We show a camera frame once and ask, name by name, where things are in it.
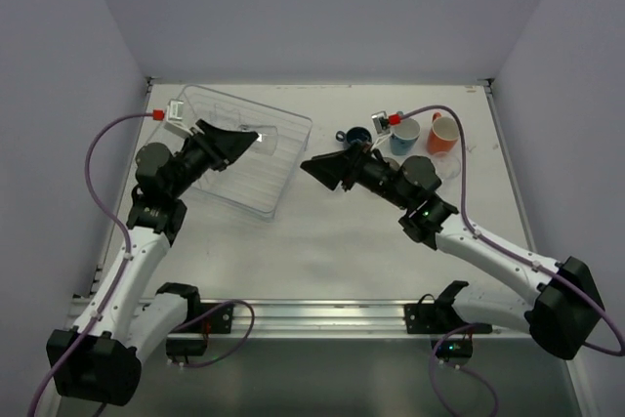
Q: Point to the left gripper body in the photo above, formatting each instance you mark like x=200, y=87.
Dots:
x=215, y=147

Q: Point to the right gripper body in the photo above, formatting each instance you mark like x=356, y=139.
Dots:
x=350, y=169

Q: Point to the dark blue cup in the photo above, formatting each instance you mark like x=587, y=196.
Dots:
x=355, y=135

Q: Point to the light blue flower mug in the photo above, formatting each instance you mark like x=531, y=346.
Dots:
x=404, y=135

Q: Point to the tall clear glass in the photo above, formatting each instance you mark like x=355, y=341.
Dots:
x=447, y=165

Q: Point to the orange mug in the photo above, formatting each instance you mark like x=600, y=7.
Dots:
x=444, y=134

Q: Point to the cream ceramic cup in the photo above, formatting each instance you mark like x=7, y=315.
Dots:
x=392, y=163

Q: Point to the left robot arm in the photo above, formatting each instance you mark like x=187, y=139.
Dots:
x=100, y=357

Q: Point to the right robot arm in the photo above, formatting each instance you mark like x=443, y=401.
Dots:
x=557, y=303

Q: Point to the left black controller box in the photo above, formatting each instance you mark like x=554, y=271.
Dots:
x=185, y=348

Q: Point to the black controller box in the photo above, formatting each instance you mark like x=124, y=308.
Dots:
x=185, y=348
x=457, y=351

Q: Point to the right black controller box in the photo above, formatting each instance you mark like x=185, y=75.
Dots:
x=457, y=351

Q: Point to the white wire dish rack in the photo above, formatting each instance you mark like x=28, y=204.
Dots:
x=255, y=182

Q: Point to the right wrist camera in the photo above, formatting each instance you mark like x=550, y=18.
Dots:
x=381, y=123

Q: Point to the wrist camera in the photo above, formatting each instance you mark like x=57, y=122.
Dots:
x=175, y=119
x=381, y=123

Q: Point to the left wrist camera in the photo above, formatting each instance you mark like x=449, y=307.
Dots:
x=175, y=119

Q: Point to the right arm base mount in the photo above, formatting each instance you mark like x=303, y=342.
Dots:
x=434, y=315

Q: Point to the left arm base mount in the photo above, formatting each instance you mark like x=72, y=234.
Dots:
x=218, y=322

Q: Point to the aluminium mounting rail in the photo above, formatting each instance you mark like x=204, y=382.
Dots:
x=363, y=319

